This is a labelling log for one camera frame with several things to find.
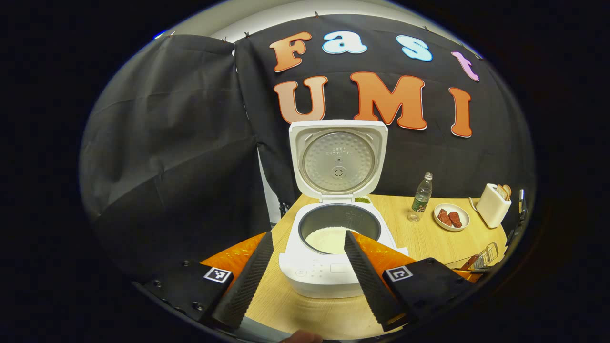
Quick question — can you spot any white toaster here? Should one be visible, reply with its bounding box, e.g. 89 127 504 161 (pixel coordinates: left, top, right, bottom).
476 183 512 229

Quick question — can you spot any white rice cooker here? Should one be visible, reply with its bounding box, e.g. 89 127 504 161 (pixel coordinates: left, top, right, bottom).
279 120 409 299

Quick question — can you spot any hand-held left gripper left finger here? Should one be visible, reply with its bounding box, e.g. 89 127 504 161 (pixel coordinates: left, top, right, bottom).
133 232 275 333

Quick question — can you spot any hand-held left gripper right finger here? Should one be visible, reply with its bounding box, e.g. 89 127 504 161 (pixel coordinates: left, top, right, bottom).
344 231 472 333

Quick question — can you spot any white round plate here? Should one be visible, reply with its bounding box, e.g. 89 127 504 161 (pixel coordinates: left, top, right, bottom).
433 203 470 232

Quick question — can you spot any clear plastic water bottle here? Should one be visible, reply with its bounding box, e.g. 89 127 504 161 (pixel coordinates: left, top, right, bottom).
408 172 433 223

